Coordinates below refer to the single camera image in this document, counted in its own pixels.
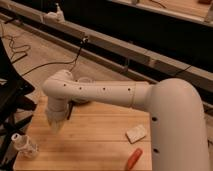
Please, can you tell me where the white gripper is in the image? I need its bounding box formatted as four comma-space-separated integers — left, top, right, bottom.
45, 105, 68, 132

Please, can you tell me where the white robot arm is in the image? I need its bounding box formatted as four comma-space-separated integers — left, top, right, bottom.
42, 70, 210, 171

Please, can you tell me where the clear plastic bottle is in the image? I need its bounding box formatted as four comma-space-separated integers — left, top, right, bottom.
11, 133, 38, 158

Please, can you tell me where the wooden cutting board table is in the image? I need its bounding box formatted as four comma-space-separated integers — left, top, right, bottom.
14, 95, 152, 171

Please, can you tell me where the black chair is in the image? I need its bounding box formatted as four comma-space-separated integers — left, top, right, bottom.
0, 38, 36, 171

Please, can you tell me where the white cup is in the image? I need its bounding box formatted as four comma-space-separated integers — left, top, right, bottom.
77, 77, 92, 83

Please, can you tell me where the white sponge block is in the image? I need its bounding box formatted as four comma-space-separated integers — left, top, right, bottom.
126, 124, 147, 144

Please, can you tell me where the orange carrot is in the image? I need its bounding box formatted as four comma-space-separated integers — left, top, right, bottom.
125, 148, 143, 171

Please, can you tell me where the black floor cable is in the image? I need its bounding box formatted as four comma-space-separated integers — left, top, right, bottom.
19, 37, 90, 82

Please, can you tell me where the white object on rail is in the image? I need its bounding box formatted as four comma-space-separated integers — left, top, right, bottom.
44, 4, 65, 22

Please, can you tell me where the long wooden rail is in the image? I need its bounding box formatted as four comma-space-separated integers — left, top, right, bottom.
0, 0, 213, 95

